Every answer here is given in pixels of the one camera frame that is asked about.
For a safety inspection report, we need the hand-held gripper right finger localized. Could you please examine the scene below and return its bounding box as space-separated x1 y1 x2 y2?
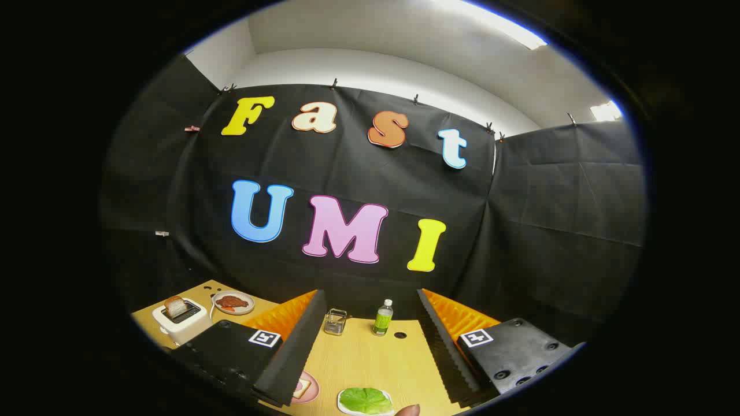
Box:
416 288 586 408

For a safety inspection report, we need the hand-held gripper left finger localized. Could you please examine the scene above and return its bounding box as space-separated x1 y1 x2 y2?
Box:
171 289 328 408

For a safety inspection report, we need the green lettuce leaf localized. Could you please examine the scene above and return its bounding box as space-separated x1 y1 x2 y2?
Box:
339 387 394 414

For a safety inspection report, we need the pink round plate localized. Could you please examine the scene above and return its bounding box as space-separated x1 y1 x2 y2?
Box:
292 370 320 404

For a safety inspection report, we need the white square plate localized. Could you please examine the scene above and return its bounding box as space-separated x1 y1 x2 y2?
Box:
337 387 397 416

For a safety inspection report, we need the green drink bottle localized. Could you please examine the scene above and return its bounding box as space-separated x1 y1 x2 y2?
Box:
372 299 394 336

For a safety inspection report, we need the round grey plate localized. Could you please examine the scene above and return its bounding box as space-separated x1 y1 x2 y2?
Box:
212 291 256 315

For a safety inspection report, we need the white toaster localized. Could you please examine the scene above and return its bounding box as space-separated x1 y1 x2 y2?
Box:
152 298 213 346

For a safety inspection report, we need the black backdrop cloth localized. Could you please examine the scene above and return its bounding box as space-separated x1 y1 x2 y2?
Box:
98 55 647 347

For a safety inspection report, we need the ceiling light panel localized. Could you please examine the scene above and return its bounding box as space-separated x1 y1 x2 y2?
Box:
590 101 623 122

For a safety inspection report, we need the metal wire utensil rack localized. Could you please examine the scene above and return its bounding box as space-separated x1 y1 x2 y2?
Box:
323 309 348 336

